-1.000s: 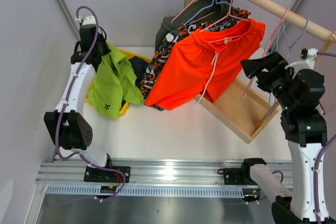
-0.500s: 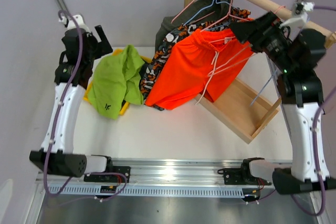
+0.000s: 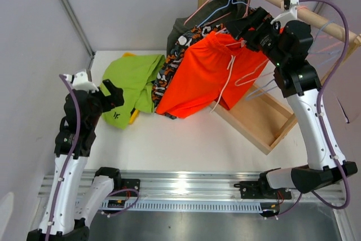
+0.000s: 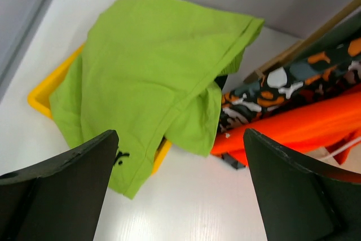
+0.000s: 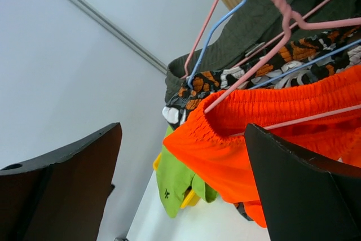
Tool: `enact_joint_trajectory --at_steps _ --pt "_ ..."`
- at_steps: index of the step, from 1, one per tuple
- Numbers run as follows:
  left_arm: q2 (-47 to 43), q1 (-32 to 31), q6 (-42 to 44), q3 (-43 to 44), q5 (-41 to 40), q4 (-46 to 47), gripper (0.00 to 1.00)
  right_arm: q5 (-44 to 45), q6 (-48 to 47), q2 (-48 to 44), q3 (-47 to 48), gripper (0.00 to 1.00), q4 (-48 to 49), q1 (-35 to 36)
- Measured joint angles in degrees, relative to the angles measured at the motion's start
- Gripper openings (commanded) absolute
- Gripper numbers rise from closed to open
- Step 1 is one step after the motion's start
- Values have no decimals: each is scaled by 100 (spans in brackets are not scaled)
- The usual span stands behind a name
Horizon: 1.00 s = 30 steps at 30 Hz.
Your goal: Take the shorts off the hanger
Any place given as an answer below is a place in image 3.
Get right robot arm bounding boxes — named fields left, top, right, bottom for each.
left=225, top=7, right=358, bottom=198

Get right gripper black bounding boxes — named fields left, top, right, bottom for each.
left=224, top=7, right=287, bottom=67

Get wooden clothes rack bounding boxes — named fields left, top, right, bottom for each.
left=214, top=0, right=360, bottom=154

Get lime green shorts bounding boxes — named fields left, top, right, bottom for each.
left=102, top=54, right=165, bottom=129

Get pink hanger with orange shorts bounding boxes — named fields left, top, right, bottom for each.
left=215, top=0, right=266, bottom=49

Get aluminium mounting rail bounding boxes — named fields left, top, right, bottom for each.
left=38, top=170, right=346, bottom=213

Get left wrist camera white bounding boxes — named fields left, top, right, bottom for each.
left=63, top=69, right=99, bottom=93

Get bright orange shorts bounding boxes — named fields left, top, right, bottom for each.
left=156, top=31, right=267, bottom=119

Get blue hanger with camouflage shorts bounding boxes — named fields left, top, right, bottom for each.
left=197, top=0, right=248, bottom=27

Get yellow plastic tray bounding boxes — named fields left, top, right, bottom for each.
left=122, top=52, right=140, bottom=125

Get dark olive shorts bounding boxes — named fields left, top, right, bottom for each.
left=166, top=0, right=248, bottom=55

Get camouflage orange black shorts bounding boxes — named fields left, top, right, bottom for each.
left=151, top=24, right=223, bottom=109

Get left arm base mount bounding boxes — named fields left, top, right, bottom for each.
left=94, top=167, right=140, bottom=192

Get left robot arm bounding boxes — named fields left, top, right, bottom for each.
left=27, top=80, right=124, bottom=240

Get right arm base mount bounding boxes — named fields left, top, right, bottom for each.
left=234, top=181, right=292, bottom=200

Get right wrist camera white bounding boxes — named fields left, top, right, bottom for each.
left=271, top=0, right=300, bottom=25

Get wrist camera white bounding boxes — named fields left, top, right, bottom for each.
left=271, top=0, right=300, bottom=25
left=63, top=69, right=99, bottom=93

